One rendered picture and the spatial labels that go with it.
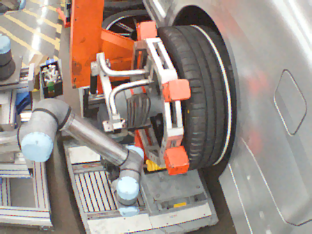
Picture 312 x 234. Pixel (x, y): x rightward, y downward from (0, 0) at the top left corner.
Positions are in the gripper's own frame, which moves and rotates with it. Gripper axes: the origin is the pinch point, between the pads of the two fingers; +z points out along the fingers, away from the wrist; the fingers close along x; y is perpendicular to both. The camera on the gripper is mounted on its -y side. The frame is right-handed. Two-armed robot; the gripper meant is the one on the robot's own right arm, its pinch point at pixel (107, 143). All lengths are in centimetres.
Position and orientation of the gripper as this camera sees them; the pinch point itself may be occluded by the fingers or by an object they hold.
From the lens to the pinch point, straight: 165.4
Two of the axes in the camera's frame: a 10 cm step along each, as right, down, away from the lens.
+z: -2.7, -7.7, 5.7
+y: 1.1, -6.1, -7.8
